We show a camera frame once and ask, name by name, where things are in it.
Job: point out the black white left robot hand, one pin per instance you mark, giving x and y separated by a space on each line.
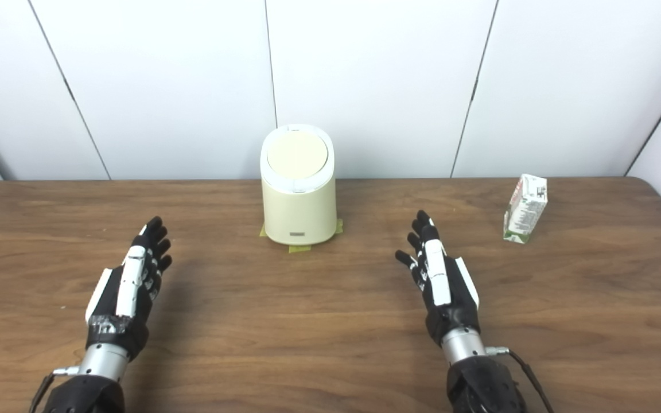
131 287

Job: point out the white green milk carton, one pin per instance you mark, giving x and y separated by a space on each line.
525 209

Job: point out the cream round bin lid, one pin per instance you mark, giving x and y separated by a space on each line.
297 154

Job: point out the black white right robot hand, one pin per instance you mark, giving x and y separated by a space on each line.
448 298

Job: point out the cream-colored bin body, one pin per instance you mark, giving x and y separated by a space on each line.
299 215

